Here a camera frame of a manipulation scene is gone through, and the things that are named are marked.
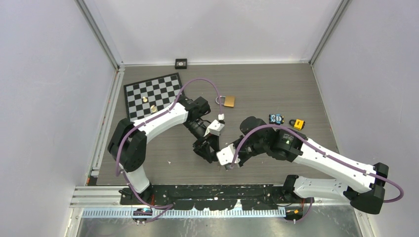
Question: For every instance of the small black square box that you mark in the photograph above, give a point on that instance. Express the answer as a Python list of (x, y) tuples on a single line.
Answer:
[(181, 64)]

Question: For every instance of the yellow small padlock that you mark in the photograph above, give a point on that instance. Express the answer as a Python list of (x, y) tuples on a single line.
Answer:
[(297, 123)]

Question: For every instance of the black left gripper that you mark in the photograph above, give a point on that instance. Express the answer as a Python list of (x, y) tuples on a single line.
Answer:
[(212, 142)]

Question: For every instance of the black white chessboard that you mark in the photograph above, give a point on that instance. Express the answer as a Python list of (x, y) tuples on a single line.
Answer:
[(160, 91)]

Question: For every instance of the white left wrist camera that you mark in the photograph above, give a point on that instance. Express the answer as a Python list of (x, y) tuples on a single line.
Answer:
[(216, 127)]

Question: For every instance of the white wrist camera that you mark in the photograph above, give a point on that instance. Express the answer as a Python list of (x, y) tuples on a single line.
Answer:
[(225, 156), (216, 127)]

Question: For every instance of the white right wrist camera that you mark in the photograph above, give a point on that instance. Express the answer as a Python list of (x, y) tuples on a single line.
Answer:
[(225, 156)]

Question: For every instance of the cream chess piece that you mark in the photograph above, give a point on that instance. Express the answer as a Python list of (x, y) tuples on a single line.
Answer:
[(153, 109)]

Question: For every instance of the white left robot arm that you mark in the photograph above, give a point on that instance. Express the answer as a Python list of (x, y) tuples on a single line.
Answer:
[(130, 138)]

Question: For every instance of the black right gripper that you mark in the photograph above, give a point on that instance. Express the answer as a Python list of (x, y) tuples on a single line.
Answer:
[(242, 160)]

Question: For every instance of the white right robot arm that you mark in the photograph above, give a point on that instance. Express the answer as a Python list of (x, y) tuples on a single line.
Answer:
[(359, 184)]

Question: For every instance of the brass padlock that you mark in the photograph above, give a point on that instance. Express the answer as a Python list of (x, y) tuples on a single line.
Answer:
[(226, 101)]

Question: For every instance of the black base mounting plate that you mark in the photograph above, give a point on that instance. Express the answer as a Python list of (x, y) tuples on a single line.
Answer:
[(214, 197)]

